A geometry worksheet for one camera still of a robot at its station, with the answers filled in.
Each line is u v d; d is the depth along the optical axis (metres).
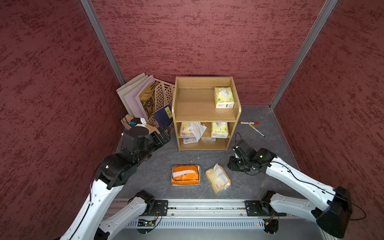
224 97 0.74
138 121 0.54
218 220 0.71
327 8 0.71
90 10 0.72
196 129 0.79
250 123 1.10
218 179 0.78
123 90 0.88
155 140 0.54
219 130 0.78
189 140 0.93
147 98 0.92
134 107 0.93
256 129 1.06
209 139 0.95
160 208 0.74
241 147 0.59
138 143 0.42
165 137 0.55
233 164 0.68
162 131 0.55
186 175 0.78
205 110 0.75
